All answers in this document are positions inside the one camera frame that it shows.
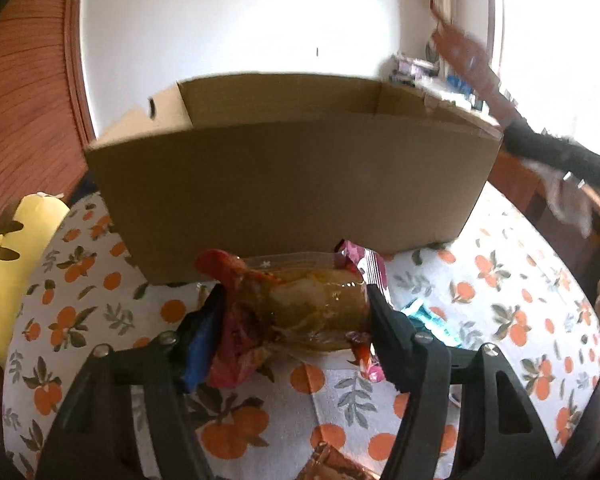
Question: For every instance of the person's right hand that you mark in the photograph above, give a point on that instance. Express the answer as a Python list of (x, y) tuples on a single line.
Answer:
[(460, 52)]

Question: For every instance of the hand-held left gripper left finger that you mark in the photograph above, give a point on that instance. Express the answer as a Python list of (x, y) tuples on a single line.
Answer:
[(200, 355)]

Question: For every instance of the person's right forearm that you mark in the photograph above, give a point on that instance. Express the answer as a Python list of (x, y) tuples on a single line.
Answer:
[(555, 150)]

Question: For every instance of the brown cardboard box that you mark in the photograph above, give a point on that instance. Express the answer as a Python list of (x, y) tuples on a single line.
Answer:
[(290, 185)]

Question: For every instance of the orange print tablecloth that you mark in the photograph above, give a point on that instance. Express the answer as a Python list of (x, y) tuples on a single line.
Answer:
[(505, 310)]

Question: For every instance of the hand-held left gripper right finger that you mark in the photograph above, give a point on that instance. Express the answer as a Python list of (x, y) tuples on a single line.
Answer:
[(390, 340)]

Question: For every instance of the clear chicken meat packet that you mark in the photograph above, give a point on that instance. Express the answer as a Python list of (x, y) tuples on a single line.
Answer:
[(305, 310)]

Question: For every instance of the wooden frame window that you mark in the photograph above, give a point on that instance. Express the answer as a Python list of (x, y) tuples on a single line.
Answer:
[(555, 25)]

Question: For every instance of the stacked boxes on cabinet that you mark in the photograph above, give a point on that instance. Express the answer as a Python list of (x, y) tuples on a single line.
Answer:
[(415, 67)]

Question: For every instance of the dark red snack packet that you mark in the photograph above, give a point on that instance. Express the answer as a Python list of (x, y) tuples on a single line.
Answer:
[(235, 355)]

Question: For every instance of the wooden side cabinet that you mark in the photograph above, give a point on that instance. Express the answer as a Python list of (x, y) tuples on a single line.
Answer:
[(525, 185)]

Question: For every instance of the wooden slatted wardrobe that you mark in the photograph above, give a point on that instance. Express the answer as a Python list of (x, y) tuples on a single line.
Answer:
[(25, 110)]

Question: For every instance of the maroon striped snack packet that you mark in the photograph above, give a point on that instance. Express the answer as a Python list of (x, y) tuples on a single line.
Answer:
[(370, 265)]

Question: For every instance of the brown snack packet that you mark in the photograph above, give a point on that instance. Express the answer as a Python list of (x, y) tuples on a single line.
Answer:
[(335, 466)]

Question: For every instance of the yellow plush toy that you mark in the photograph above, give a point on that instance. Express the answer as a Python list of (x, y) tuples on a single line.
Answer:
[(15, 270)]

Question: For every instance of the row of blue bottles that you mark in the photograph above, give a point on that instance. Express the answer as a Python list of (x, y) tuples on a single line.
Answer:
[(459, 85)]

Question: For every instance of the teal snack packet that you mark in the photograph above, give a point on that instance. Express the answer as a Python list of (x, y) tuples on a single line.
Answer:
[(427, 321)]

